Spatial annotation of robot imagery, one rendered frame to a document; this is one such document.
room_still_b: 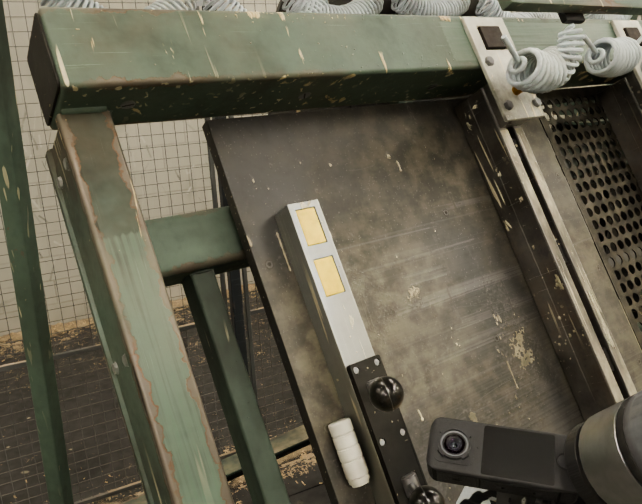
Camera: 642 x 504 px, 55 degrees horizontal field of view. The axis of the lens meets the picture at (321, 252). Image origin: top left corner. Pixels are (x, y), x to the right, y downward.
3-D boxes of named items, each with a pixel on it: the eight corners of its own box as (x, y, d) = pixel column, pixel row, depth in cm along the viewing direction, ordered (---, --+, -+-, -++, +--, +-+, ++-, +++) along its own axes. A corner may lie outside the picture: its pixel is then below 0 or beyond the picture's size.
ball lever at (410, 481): (400, 504, 76) (420, 534, 62) (389, 473, 76) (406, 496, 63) (429, 493, 76) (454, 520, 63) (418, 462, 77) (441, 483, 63)
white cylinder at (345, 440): (323, 426, 77) (345, 489, 76) (335, 424, 75) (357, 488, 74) (341, 418, 79) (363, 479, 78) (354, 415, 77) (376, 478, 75)
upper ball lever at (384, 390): (366, 409, 78) (378, 418, 64) (355, 380, 78) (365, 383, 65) (394, 398, 78) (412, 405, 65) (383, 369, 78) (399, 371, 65)
